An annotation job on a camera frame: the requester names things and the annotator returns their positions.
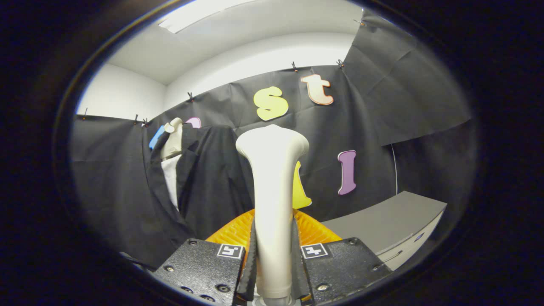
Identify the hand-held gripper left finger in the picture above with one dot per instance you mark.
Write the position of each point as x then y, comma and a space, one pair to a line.
199, 267

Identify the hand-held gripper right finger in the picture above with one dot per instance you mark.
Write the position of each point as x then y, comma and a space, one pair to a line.
340, 267

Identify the black jacket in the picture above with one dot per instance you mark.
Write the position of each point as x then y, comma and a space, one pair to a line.
212, 178

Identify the white garment steamer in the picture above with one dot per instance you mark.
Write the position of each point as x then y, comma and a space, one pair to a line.
272, 191

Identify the grey and beige cabinet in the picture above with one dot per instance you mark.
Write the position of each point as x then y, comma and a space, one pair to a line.
382, 216

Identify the black backdrop cloth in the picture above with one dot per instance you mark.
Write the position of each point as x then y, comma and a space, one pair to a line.
106, 178

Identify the beige mannequin neck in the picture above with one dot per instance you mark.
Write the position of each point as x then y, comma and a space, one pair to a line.
174, 140

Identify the ceiling light panel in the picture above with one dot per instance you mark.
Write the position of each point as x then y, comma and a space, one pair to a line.
191, 17

